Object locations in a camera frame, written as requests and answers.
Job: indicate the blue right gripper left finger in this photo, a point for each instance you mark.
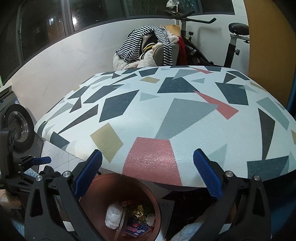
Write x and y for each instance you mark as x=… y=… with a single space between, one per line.
x=84 y=173

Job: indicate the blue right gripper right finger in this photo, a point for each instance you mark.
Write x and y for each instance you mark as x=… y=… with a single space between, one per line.
x=210 y=172

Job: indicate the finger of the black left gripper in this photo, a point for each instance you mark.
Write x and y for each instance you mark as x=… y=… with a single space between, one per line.
x=41 y=160

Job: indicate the clear bag white cotton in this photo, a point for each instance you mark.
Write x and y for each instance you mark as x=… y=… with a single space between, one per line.
x=113 y=216

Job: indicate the blue cardboard box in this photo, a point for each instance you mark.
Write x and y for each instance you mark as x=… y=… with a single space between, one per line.
x=135 y=228

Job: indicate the gold foil wrapper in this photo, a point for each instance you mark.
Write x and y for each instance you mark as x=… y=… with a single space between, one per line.
x=136 y=212

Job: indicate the white tissue wad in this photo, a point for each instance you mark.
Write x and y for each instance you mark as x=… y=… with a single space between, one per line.
x=150 y=220

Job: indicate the brown round trash bin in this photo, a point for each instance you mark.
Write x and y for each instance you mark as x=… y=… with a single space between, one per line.
x=125 y=193

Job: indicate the geometric patterned tablecloth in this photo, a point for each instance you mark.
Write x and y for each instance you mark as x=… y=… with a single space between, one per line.
x=147 y=122

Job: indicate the blue curtain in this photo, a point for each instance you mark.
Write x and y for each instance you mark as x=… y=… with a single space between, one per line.
x=291 y=100

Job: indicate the white fluffy blanket pile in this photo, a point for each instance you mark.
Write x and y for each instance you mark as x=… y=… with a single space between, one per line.
x=152 y=55

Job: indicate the striped black white shirt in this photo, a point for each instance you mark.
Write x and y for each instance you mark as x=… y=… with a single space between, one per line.
x=134 y=45

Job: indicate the dark window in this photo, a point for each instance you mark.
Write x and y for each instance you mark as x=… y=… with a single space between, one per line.
x=28 y=27

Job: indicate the black exercise bike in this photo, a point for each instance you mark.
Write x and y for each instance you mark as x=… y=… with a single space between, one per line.
x=209 y=39

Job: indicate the wooden chair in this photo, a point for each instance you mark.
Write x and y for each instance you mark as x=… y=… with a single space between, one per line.
x=173 y=30

